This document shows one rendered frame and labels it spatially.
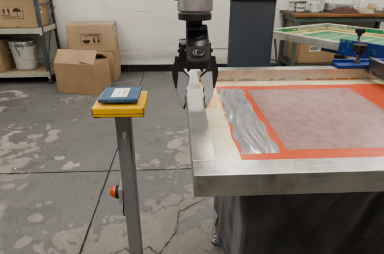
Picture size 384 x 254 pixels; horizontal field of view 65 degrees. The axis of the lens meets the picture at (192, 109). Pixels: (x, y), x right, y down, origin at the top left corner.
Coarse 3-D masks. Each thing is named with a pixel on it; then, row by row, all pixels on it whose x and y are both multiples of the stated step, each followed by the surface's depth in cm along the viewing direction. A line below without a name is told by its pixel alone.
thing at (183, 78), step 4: (184, 68) 68; (180, 72) 66; (184, 72) 66; (180, 76) 66; (184, 76) 67; (188, 76) 67; (180, 80) 67; (184, 80) 67; (188, 80) 67; (180, 84) 67; (184, 84) 67; (180, 88) 68; (184, 88) 68; (180, 92) 68; (184, 92) 68; (180, 96) 68; (184, 96) 68; (180, 100) 69; (184, 100) 69; (184, 104) 69; (184, 108) 70
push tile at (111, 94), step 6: (108, 90) 82; (114, 90) 82; (120, 90) 82; (126, 90) 82; (132, 90) 82; (138, 90) 82; (102, 96) 78; (108, 96) 78; (114, 96) 78; (120, 96) 78; (126, 96) 78; (132, 96) 78; (138, 96) 78; (102, 102) 76; (108, 102) 76
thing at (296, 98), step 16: (256, 96) 82; (272, 96) 82; (288, 96) 82; (304, 96) 82; (320, 96) 82; (336, 96) 82; (352, 96) 82; (368, 96) 82; (256, 112) 72; (272, 112) 72; (288, 112) 72
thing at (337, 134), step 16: (304, 112) 72; (320, 112) 72; (336, 112) 72; (352, 112) 72; (368, 112) 72; (272, 128) 64; (288, 128) 64; (304, 128) 64; (320, 128) 64; (336, 128) 64; (352, 128) 64; (368, 128) 64; (288, 144) 58; (304, 144) 58; (320, 144) 58; (336, 144) 58; (352, 144) 58; (368, 144) 58
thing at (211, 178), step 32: (192, 96) 72; (192, 128) 56; (192, 160) 46; (256, 160) 46; (288, 160) 46; (320, 160) 46; (352, 160) 46; (224, 192) 44; (256, 192) 44; (288, 192) 44; (320, 192) 45
